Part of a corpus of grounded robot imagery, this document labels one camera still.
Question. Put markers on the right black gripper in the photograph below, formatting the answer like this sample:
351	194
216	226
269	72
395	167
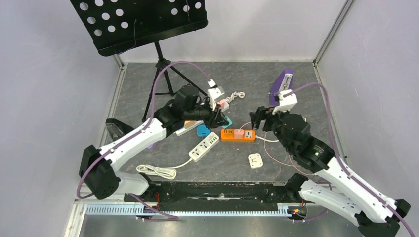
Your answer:
262	116

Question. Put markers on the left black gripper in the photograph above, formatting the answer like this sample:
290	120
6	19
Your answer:
216	119

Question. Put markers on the teal charger cube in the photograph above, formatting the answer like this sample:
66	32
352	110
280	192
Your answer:
229	123

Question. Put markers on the beige cube socket adapter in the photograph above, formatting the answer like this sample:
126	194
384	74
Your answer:
188	124

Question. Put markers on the small pink charger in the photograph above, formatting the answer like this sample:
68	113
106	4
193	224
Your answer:
238	134

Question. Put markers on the white multicolour power strip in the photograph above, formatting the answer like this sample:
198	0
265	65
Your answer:
183	131

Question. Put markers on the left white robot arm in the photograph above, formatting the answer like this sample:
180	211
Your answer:
100	167

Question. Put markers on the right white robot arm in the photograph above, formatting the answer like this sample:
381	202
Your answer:
372	212

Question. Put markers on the blue plug adapter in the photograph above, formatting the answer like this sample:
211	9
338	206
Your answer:
203	131

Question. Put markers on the flat white plug adapter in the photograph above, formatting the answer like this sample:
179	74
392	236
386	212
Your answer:
255	160

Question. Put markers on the orange power strip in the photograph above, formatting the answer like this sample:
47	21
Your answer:
227	136

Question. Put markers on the white power strip with USB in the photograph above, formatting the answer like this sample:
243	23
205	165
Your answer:
203	147

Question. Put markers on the purple metronome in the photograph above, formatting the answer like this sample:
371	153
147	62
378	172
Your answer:
283	82

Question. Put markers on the purple power strip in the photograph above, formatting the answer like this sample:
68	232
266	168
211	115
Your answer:
152	146

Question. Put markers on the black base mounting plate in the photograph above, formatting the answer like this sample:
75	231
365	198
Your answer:
219	196

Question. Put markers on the clear plastic tray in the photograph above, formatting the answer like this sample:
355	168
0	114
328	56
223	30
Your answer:
114	131

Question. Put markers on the black perforated music stand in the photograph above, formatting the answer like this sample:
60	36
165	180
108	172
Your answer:
117	26

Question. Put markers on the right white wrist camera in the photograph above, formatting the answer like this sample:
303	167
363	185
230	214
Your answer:
287	100

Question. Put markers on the aluminium rail frame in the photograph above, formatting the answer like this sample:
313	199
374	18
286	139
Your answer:
117	26

